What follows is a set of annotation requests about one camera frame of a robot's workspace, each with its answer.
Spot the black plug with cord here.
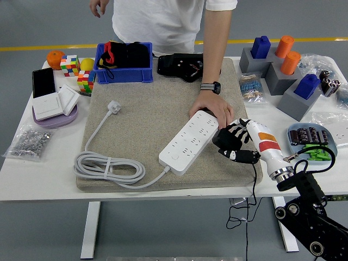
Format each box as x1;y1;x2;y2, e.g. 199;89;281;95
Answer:
212;127;264;261

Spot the white table leg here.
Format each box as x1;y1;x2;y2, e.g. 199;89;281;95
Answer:
272;197;300;252
80;201;102;259

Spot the white power strip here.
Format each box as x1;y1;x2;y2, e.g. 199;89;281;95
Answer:
158;110;220;176

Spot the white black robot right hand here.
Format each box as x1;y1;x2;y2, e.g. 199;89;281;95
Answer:
218;118;292;175

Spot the orange cylinder peg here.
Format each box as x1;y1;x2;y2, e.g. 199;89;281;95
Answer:
275;35;295;58
280;51;302;76

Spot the grey block holder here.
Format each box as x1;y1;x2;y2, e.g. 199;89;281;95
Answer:
268;46;286;64
277;83;324;122
265;61;303;96
239;47;274;79

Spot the person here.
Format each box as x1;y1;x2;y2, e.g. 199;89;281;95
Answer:
111;0;239;55

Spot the orange fruit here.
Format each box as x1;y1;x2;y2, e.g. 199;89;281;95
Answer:
46;50;66;71

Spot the small white wall switch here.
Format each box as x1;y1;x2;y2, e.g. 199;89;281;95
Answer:
58;84;80;116

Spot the large white wall switch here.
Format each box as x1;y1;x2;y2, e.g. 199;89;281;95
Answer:
32;92;64;121

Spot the person's left hand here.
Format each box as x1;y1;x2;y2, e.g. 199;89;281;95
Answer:
189;91;235;130

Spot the person's right hand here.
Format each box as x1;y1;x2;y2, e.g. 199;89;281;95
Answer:
89;0;111;18

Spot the white power cord with plug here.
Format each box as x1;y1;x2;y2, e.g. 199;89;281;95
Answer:
73;100;171;189

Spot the blue plastic crate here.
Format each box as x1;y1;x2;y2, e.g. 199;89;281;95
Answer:
92;42;154;84

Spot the clear cable clip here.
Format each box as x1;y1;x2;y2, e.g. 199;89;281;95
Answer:
229;197;255;206

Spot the multicoloured puzzle cube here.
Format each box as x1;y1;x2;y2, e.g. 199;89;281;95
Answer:
77;70;96;94
60;54;81;77

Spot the black wristwatch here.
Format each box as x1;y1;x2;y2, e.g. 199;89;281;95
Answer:
200;81;221;95

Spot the light blue dish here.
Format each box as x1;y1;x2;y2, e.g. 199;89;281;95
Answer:
287;122;339;165

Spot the yellow lemon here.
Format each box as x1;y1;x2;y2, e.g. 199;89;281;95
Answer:
80;58;96;72

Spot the grey-brown mat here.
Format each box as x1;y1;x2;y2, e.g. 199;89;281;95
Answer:
75;57;263;193

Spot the clear bag of metal nuts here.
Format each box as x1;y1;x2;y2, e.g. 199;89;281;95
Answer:
2;124;54;163

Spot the pile of green cylinders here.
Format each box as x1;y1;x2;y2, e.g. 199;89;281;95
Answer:
300;144;332;162

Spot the purple tray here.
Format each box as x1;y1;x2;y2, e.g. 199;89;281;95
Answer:
32;103;79;129

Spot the clear bag of resistors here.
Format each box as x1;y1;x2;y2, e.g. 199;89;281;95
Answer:
238;72;269;104

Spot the clear bag of blue parts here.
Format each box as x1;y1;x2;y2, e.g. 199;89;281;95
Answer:
335;83;348;109
297;53;337;79

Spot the black smartphone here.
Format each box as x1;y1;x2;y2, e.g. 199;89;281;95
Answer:
32;67;57;99

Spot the black and red cloth bundle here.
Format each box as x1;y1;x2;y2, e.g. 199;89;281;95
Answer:
97;40;151;80

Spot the blue square peg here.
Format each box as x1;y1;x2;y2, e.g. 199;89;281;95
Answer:
293;73;321;101
250;35;271;59

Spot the black table control panel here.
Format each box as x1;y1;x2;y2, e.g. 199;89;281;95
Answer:
323;194;348;202

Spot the black open device housing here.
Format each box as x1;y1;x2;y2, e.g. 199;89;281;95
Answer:
157;53;222;83

